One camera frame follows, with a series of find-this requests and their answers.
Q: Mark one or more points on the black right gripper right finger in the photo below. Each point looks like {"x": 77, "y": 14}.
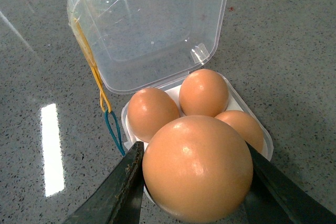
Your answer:
{"x": 274, "y": 198}

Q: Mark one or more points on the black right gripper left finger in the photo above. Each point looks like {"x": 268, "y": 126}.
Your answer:
{"x": 119, "y": 198}

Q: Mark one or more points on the brown egg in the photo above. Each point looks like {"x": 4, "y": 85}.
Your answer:
{"x": 198, "y": 169}

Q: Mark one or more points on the brown egg box right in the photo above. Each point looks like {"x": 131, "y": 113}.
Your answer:
{"x": 246, "y": 126}

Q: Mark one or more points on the brown egg box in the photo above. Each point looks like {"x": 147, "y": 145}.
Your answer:
{"x": 204, "y": 92}
{"x": 149, "y": 110}
{"x": 246, "y": 126}

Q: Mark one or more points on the brown egg box left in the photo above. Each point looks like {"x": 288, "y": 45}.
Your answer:
{"x": 149, "y": 110}

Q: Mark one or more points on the brown egg box back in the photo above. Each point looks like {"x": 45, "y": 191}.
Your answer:
{"x": 204, "y": 92}

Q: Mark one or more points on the clear plastic egg box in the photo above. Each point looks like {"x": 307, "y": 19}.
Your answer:
{"x": 140, "y": 44}

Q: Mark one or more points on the teal rubber band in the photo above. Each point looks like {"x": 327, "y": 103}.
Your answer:
{"x": 115, "y": 136}

